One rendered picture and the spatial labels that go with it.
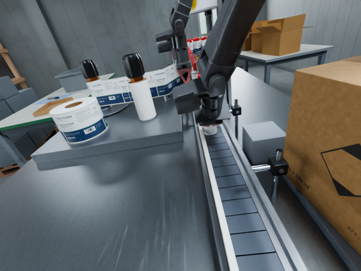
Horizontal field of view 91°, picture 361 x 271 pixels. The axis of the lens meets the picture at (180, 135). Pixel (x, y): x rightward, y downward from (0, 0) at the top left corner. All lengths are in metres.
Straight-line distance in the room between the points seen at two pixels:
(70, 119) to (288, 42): 2.32
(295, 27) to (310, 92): 2.20
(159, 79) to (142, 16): 4.23
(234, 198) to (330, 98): 0.26
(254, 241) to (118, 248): 0.29
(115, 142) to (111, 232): 0.38
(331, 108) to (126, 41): 5.08
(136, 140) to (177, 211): 0.37
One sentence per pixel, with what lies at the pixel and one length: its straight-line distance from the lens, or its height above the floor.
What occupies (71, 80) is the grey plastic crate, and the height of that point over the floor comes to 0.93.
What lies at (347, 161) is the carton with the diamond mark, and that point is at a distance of 0.39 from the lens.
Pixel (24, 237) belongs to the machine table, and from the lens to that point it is 0.69.
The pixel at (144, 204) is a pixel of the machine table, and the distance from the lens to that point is 0.54.
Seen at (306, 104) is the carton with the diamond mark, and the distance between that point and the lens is 0.43.
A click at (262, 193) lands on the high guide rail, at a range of 0.35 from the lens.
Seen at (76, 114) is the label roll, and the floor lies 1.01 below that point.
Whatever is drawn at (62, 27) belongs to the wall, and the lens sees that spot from 5.67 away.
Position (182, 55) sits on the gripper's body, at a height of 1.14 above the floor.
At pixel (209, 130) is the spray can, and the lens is 0.65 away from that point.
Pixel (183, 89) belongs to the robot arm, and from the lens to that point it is 0.44.
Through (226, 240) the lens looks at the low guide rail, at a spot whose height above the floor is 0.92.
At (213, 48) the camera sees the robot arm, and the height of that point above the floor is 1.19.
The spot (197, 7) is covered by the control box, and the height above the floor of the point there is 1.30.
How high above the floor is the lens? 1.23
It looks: 30 degrees down
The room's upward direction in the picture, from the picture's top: 12 degrees counter-clockwise
